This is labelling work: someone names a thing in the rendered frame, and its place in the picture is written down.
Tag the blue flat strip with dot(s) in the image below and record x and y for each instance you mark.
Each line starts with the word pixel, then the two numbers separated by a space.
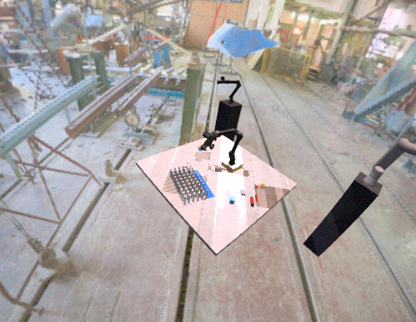
pixel 210 194

